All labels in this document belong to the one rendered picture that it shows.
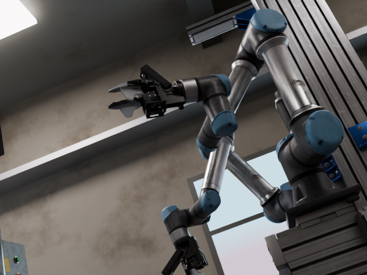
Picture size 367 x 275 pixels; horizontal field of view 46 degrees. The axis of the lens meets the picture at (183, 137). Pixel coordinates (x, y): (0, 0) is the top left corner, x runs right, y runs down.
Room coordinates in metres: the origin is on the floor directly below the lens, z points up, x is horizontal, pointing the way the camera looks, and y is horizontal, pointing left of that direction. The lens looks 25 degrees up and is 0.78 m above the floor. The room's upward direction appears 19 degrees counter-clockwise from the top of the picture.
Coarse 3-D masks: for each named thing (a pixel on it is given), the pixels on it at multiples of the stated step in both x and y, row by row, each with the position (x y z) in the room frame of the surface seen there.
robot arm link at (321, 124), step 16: (256, 16) 1.15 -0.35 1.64; (272, 16) 1.17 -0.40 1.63; (256, 32) 1.18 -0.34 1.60; (272, 32) 1.17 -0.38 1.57; (256, 48) 1.21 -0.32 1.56; (272, 48) 1.19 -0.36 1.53; (272, 64) 1.20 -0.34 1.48; (288, 64) 1.19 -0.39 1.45; (288, 80) 1.19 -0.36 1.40; (288, 96) 1.20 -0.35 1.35; (304, 96) 1.19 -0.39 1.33; (304, 112) 1.17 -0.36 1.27; (320, 112) 1.16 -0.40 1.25; (304, 128) 1.18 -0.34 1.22; (320, 128) 1.16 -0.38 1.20; (336, 128) 1.18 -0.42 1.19; (304, 144) 1.20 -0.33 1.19; (320, 144) 1.17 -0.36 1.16; (336, 144) 1.18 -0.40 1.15; (304, 160) 1.26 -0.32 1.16; (320, 160) 1.26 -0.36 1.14
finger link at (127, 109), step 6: (114, 102) 1.08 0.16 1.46; (120, 102) 1.08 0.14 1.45; (126, 102) 1.08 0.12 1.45; (132, 102) 1.09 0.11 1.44; (138, 102) 1.09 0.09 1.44; (114, 108) 1.08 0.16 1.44; (120, 108) 1.09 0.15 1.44; (126, 108) 1.09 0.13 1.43; (132, 108) 1.09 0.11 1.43; (138, 108) 1.09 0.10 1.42; (126, 114) 1.09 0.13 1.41; (132, 114) 1.09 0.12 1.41
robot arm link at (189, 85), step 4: (180, 80) 1.09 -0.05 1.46; (184, 80) 1.08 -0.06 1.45; (188, 80) 1.09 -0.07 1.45; (192, 80) 1.09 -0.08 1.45; (184, 84) 1.08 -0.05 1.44; (188, 84) 1.08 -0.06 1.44; (192, 84) 1.09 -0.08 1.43; (196, 84) 1.09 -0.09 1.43; (184, 88) 1.08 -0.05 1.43; (188, 88) 1.08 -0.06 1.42; (192, 88) 1.09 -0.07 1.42; (196, 88) 1.09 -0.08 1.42; (184, 92) 1.09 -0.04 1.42; (188, 92) 1.09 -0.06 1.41; (192, 92) 1.09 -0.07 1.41; (196, 92) 1.10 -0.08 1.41; (184, 96) 1.09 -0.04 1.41; (188, 96) 1.10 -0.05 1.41; (192, 96) 1.10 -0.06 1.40; (196, 96) 1.11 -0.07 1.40; (188, 100) 1.11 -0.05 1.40; (192, 100) 1.12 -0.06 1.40; (196, 100) 1.12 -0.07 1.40
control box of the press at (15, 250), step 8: (8, 248) 1.94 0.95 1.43; (16, 248) 2.01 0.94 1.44; (24, 248) 2.07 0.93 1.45; (8, 256) 1.93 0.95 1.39; (16, 256) 1.99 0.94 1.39; (24, 256) 2.06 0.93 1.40; (8, 264) 1.92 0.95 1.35; (16, 264) 1.99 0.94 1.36; (24, 264) 2.05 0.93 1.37; (8, 272) 1.92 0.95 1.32; (16, 272) 1.98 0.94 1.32; (24, 272) 2.04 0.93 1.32
